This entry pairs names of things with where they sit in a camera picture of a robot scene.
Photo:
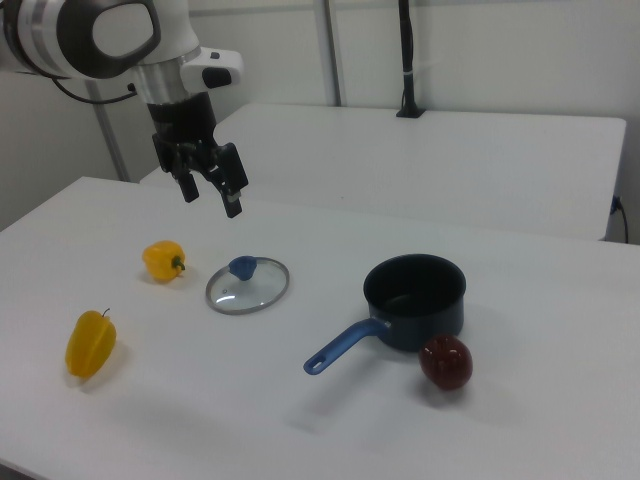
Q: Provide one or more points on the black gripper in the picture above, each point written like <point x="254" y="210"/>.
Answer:
<point x="182" y="122"/>

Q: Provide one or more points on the long yellow pepper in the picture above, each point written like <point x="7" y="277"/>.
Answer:
<point x="90" y="345"/>

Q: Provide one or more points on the grey metal partition post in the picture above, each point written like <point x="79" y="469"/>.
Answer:
<point x="110" y="135"/>
<point x="333" y="50"/>

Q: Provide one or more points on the white side table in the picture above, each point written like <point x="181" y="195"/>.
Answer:
<point x="400" y="165"/>

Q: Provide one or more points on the round yellow bell pepper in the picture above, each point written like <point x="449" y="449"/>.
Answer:
<point x="161" y="261"/>

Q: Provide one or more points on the black camera pole with base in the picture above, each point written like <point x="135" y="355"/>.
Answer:
<point x="409" y="60"/>

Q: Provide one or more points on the glass lid with blue knob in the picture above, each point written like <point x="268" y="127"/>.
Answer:
<point x="247" y="287"/>

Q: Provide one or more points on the dark blue saucepan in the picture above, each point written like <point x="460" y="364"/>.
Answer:
<point x="415" y="305"/>

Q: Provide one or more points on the dark red apple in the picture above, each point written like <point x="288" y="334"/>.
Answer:
<point x="446" y="362"/>

